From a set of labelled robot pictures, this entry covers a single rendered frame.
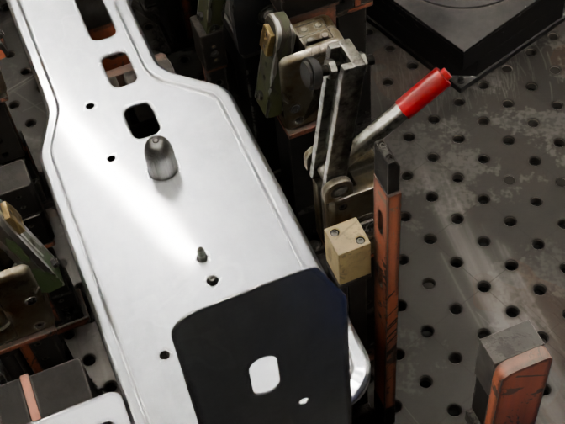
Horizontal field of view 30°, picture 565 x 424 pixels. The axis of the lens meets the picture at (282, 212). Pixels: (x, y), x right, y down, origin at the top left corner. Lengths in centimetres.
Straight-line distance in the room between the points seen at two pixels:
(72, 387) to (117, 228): 17
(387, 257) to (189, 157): 28
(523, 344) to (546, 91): 87
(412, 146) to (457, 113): 9
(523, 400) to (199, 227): 41
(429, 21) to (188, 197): 59
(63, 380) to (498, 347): 45
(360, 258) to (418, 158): 53
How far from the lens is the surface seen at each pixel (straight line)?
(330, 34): 115
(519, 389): 80
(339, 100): 93
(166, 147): 110
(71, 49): 129
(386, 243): 96
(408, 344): 134
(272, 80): 115
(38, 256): 105
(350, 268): 100
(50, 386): 104
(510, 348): 78
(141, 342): 102
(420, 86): 100
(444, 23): 157
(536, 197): 148
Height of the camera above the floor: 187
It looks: 54 degrees down
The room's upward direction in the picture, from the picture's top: 7 degrees counter-clockwise
